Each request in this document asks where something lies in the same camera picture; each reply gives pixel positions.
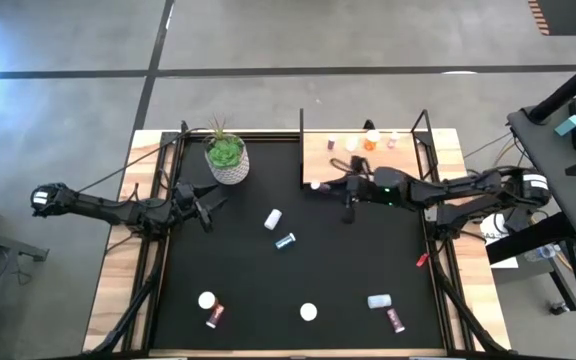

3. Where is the upright bottle with white cap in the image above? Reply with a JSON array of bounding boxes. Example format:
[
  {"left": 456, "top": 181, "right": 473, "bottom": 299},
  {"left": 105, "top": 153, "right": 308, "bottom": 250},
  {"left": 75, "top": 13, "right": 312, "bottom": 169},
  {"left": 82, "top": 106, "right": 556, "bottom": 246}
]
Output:
[{"left": 197, "top": 290, "right": 218, "bottom": 311}]

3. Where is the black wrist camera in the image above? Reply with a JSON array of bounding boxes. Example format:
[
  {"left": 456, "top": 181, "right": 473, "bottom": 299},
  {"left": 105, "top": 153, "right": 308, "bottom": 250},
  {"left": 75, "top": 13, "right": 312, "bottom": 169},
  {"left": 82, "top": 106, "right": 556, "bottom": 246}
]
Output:
[
  {"left": 173, "top": 181, "right": 198, "bottom": 207},
  {"left": 343, "top": 169, "right": 372, "bottom": 197}
]

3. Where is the black pole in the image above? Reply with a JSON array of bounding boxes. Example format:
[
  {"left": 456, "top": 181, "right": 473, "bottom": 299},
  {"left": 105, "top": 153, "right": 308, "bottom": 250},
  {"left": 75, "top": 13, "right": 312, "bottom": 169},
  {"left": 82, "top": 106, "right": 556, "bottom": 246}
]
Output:
[{"left": 527, "top": 49, "right": 576, "bottom": 124}]

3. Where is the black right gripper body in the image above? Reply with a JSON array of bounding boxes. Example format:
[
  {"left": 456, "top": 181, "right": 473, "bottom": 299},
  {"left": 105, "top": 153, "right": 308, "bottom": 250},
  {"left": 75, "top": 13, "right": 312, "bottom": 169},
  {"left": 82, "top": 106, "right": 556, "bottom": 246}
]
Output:
[{"left": 340, "top": 192, "right": 359, "bottom": 225}]

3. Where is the maroon medicine bottle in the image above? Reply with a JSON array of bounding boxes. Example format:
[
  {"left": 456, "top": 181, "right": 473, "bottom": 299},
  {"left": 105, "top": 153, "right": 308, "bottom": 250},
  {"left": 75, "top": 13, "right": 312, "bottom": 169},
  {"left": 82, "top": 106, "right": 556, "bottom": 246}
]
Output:
[{"left": 385, "top": 307, "right": 406, "bottom": 334}]

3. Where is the blue medicine bottle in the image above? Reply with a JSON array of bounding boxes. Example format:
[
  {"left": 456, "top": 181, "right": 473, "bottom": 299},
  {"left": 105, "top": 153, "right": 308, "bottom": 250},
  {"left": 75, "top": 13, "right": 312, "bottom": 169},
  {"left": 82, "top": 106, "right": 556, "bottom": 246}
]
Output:
[{"left": 274, "top": 232, "right": 298, "bottom": 251}]

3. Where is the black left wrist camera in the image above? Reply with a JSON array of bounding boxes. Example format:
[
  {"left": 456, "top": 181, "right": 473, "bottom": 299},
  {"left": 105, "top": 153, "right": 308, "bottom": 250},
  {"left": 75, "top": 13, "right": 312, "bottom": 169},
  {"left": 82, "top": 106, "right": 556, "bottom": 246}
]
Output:
[{"left": 173, "top": 181, "right": 198, "bottom": 207}]

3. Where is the red brown medicine bottle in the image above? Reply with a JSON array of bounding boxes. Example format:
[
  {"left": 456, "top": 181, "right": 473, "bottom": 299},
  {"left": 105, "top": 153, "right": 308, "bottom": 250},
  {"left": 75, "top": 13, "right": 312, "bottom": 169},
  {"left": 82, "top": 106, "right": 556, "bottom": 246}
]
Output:
[{"left": 205, "top": 302, "right": 226, "bottom": 330}]

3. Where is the small amber medicine bottle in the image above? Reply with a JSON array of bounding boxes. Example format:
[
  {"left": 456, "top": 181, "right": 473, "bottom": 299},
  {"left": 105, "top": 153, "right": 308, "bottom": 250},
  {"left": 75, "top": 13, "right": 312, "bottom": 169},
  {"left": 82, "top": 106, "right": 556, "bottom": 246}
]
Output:
[{"left": 363, "top": 128, "right": 382, "bottom": 152}]

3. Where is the succulent in triangle-patterned pot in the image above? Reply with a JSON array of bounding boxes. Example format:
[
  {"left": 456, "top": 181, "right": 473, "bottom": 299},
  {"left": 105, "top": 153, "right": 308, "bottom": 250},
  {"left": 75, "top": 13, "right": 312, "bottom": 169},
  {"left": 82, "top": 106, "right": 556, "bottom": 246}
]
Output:
[{"left": 202, "top": 115, "right": 251, "bottom": 186}]

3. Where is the white paper sheet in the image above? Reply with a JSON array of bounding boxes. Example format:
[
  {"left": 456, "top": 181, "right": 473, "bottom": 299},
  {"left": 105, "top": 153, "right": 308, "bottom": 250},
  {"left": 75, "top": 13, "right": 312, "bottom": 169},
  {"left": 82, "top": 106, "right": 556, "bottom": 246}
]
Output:
[{"left": 478, "top": 212, "right": 519, "bottom": 270}]

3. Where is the pale clear medicine bottle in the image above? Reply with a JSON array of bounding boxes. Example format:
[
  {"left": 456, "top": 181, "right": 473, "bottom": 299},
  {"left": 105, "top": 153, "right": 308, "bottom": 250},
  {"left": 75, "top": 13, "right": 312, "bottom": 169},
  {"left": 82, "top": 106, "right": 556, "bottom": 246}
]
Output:
[{"left": 366, "top": 293, "right": 393, "bottom": 310}]

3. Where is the long black left arm cable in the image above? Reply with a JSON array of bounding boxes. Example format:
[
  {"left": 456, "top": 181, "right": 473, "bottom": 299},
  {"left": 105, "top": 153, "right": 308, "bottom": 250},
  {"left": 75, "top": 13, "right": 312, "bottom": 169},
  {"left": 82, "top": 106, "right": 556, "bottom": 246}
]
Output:
[{"left": 75, "top": 126, "right": 207, "bottom": 195}]

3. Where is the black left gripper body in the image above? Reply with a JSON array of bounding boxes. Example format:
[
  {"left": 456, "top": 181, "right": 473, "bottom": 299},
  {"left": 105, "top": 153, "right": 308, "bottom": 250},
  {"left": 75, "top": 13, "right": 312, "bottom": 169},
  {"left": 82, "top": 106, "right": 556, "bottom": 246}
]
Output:
[{"left": 191, "top": 194, "right": 216, "bottom": 235}]

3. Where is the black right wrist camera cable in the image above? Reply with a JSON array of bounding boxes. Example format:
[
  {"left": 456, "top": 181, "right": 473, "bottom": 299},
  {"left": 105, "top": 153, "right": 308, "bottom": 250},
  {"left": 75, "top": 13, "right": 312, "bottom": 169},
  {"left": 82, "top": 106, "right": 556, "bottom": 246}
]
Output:
[{"left": 329, "top": 156, "right": 370, "bottom": 175}]

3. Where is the black table mat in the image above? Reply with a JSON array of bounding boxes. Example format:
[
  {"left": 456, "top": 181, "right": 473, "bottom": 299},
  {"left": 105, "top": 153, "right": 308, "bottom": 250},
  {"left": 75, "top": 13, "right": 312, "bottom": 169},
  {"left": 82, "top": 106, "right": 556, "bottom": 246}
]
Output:
[{"left": 150, "top": 139, "right": 447, "bottom": 351}]

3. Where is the dark grey desk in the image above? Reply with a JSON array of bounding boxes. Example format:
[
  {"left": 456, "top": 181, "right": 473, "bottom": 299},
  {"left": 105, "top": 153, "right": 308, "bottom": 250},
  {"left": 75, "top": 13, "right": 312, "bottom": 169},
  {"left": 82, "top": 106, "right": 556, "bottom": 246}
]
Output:
[{"left": 485, "top": 84, "right": 576, "bottom": 329}]

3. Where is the clear water bottle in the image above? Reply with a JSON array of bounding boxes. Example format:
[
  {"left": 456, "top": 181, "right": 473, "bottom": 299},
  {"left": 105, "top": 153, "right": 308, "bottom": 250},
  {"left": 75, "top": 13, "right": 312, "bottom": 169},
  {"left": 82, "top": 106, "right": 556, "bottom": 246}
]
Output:
[{"left": 523, "top": 243, "right": 559, "bottom": 264}]

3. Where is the teal box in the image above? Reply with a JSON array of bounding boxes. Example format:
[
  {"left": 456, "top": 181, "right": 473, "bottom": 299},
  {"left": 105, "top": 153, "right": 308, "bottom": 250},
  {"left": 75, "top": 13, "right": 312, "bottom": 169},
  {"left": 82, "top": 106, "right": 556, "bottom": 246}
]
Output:
[{"left": 553, "top": 114, "right": 576, "bottom": 137}]

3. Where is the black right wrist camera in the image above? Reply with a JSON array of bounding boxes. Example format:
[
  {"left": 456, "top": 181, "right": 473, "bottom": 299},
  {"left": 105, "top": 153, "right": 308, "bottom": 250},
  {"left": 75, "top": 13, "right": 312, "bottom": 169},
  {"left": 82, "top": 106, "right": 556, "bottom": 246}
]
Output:
[{"left": 343, "top": 169, "right": 372, "bottom": 197}]

